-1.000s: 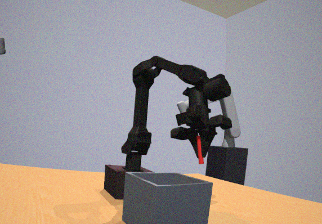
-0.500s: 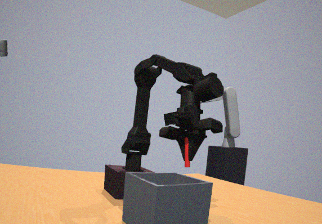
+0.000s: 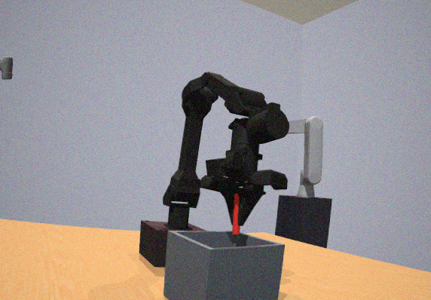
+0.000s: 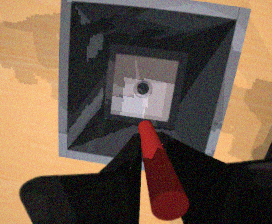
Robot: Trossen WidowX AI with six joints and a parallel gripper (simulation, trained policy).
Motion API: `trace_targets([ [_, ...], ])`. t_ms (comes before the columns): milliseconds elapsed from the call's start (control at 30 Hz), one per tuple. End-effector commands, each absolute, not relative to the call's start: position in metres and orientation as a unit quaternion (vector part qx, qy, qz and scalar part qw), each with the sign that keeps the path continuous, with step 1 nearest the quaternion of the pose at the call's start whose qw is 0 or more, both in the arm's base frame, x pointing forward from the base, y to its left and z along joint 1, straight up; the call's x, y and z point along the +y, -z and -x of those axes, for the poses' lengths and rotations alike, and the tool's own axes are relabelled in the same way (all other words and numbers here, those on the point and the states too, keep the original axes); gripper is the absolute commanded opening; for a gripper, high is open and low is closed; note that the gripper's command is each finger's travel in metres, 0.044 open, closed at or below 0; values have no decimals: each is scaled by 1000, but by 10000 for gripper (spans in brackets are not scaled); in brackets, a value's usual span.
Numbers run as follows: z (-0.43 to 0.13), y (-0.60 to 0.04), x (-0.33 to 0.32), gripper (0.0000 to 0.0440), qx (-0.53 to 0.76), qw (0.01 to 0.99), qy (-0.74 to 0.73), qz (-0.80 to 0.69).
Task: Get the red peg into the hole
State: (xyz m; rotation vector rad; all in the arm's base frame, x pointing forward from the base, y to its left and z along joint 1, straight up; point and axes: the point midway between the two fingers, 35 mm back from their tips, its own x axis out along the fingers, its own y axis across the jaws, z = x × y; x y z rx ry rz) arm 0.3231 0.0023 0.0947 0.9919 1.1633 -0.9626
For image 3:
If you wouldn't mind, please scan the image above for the red peg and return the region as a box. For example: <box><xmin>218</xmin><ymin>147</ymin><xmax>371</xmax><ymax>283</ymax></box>
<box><xmin>232</xmin><ymin>193</ymin><xmax>240</xmax><ymax>234</ymax></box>

